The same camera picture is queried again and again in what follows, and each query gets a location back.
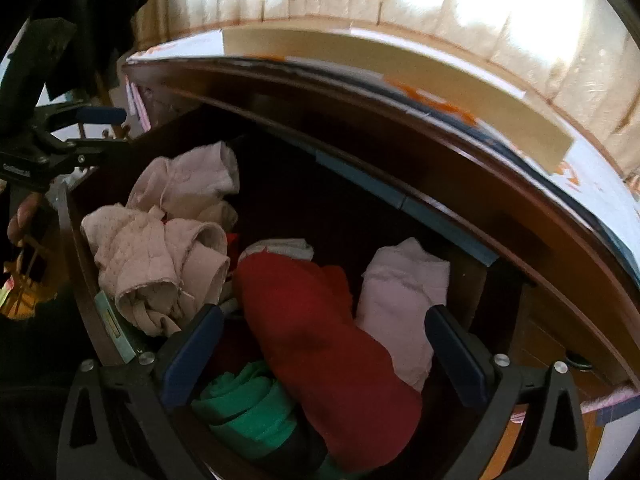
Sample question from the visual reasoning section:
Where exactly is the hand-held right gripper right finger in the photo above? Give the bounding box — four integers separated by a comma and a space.
425, 304, 591, 480

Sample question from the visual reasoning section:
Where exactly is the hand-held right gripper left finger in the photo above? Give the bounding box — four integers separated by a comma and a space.
57, 302, 226, 480

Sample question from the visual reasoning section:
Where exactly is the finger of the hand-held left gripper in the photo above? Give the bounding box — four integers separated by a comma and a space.
47, 137, 151, 168
30, 105, 130, 136

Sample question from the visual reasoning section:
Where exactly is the green black striped sock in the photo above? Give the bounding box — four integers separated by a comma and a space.
192, 360, 328, 476

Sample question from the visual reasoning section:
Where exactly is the pale pink sock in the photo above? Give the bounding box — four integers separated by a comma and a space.
357, 237, 451, 393

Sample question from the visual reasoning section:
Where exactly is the pink quilted underwear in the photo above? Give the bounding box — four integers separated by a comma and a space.
80, 203, 231, 338

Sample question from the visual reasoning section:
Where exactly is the red sock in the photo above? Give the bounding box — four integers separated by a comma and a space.
232, 252, 423, 473

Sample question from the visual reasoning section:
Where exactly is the cream white underwear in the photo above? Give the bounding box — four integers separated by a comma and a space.
239, 238, 315, 262

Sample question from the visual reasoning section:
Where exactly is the dark wooden drawer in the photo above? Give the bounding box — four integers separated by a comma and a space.
57, 105, 501, 480

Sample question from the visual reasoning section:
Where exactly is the person's left hand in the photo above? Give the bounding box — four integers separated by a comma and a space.
6, 192, 47, 244

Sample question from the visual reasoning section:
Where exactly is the teal sticker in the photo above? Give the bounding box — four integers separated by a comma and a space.
95, 292, 138, 363

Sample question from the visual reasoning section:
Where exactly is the dark hanging garment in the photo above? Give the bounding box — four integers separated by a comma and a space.
30, 0, 148, 101

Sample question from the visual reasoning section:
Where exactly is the blue tape strip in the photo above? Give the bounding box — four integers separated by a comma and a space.
315, 150, 501, 266

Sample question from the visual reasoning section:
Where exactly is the dark wooden dresser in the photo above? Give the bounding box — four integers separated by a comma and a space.
120, 57, 640, 411

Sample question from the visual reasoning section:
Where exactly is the white orange-print tablecloth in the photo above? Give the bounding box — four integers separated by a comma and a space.
125, 27, 640, 281

